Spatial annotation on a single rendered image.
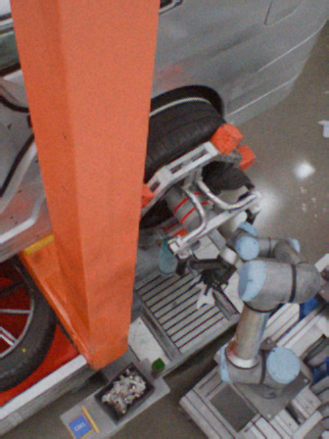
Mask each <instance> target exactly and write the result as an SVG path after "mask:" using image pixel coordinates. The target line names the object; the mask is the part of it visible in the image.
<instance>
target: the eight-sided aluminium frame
mask: <svg viewBox="0 0 329 439"><path fill-rule="evenodd" d="M201 156H203V158H201V159H199V160H197V161H196V162H194V163H192V164H191V165H189V166H187V167H185V168H184V169H182V170H180V171H178V172H176V173H174V174H172V173H173V172H174V171H177V170H178V169H180V168H181V166H183V165H185V164H187V163H188V162H190V161H194V160H196V159H197V158H199V157H201ZM242 158H243V156H242V155H241V154H240V153H239V151H238V150H237V149H236V148H235V149H234V150H233V151H232V152H231V153H230V154H226V155H222V153H221V152H220V151H219V150H218V149H217V148H216V146H215V145H214V144H213V143H212V142H208V143H205V144H202V145H201V147H199V148H197V149H195V150H194V151H192V152H190V153H188V154H187V155H185V156H183V157H181V158H180V159H178V160H176V161H174V162H173V163H171V164H169V165H168V166H164V167H163V168H162V169H160V170H159V171H158V172H156V173H155V174H154V177H153V178H152V179H151V180H150V181H149V182H148V183H147V184H146V185H147V187H148V188H149V189H150V190H151V192H152V191H153V190H154V189H155V188H156V187H157V185H158V184H159V183H160V184H161V185H160V186H159V187H158V188H157V189H156V190H155V191H154V192H153V194H154V195H155V198H154V199H153V200H152V201H151V202H150V203H149V204H148V205H147V206H146V208H145V209H140V220H141V218H142V217H143V216H144V215H145V214H146V213H147V212H148V211H149V210H150V209H151V208H152V206H153V205H154V204H155V203H156V202H157V201H158V200H159V199H160V198H161V197H162V196H163V195H164V193H165V192H166V191H167V190H168V189H169V187H171V186H172V185H173V184H174V183H176V182H177V181H179V180H181V179H182V178H184V177H185V176H187V175H189V174H191V173H193V172H194V171H196V170H198V169H200V168H202V167H203V166H205V165H207V164H209V163H210V162H213V161H216V162H222V165H221V168H220V172H219V175H218V177H217V178H216V179H215V181H214V182H216V181H217V180H218V179H219V177H220V176H221V175H222V174H223V173H224V172H225V171H226V170H228V169H229V168H232V167H235V168H237V169H238V168H239V166H240V164H241V162H242ZM140 220H139V221H140ZM176 222H178V220H177V218H176V217H175V216H173V217H172V218H170V219H168V220H166V221H164V222H163V223H161V224H159V225H158V226H155V227H153V228H142V229H139V230H138V241H137V246H145V245H153V244H155V245H157V244H159V243H161V242H162V240H163V239H164V238H165V237H167V236H170V235H173V234H174V233H176V232H178V231H179V230H181V229H183V228H184V227H183V226H182V225H181V223H179V224H177V225H175V226H174V227H172V228H171V229H169V230H167V231H166V232H163V230H164V229H166V228H167V227H169V226H171V225H173V224H174V223H176Z"/></svg>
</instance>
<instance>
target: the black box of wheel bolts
mask: <svg viewBox="0 0 329 439"><path fill-rule="evenodd" d="M154 389H155V386H154V385H153V384H152V383H151V382H150V381H149V380H148V378H147V377H146V376H145V375H144V374H143V373H142V372H140V370H139V369H138V368H137V367H136V366H135V365H134V364H133V363H131V364H130V365H128V366H127V367H126V368H125V369H123V370H122V371H120V372H119V373H118V374H117V375H116V376H115V377H114V378H112V379H111V380H110V381H109V382H108V383H107V384H106V385H105V386H103V387H102V388H101V389H100V390H99V391H98V392H97V393H95V394H94V395H93V396H94V400H95V402H96V403H97V405H98V406H99V407H100V408H101V409H102V411H103V412H104V413H105V414H106V415H107V417H108V418H109V419H110V420H111V421H112V422H113V424H114V425H115V426H118V425H120V424H121V423H122V422H123V421H124V420H125V419H126V418H127V417H128V416H129V415H130V414H132V413H133V412H134V411H135V410H136V409H137V408H138V407H139V406H140V405H141V404H142V403H143V402H145V401H146V400H147V399H148V398H149V397H150V396H151V395H152V394H153V393H154Z"/></svg>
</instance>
